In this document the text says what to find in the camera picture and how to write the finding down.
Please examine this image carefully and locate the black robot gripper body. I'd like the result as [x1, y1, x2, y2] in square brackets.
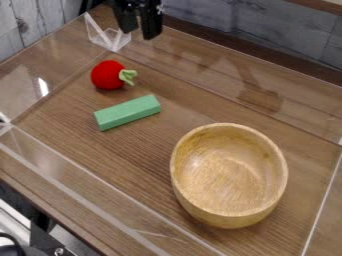
[109, 0, 163, 15]

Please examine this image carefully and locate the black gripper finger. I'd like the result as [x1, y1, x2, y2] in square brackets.
[113, 5, 139, 33]
[141, 5, 163, 40]

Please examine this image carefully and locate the red plush fruit green leaf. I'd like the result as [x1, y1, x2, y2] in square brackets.
[91, 60, 138, 90]

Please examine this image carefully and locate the green rectangular block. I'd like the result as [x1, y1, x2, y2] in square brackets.
[94, 95, 161, 131]

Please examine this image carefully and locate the wooden bowl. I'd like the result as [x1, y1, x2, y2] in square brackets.
[170, 123, 289, 229]

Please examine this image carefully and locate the clear acrylic tray enclosure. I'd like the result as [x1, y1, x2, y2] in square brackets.
[0, 19, 342, 256]

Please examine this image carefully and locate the black metal bracket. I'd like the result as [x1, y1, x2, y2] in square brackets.
[30, 223, 78, 256]

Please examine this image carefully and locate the black cable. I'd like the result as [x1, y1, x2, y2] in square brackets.
[0, 232, 25, 256]

